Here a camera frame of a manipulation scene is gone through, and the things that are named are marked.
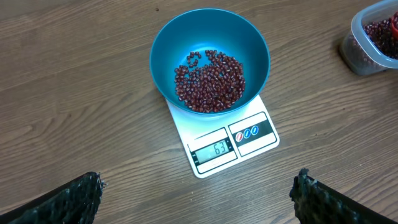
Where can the white digital kitchen scale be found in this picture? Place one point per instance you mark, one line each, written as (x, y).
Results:
(215, 143)

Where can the red measuring scoop blue handle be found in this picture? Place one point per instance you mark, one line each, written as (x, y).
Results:
(394, 25)

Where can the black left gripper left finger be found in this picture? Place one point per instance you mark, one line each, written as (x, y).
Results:
(74, 202)

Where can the red beans in bowl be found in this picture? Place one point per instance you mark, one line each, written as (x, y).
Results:
(209, 83)

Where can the teal blue bowl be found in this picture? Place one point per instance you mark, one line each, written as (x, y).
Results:
(210, 29)

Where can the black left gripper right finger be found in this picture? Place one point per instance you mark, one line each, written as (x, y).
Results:
(316, 203)

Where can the clear plastic container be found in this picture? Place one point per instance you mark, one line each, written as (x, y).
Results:
(357, 49)

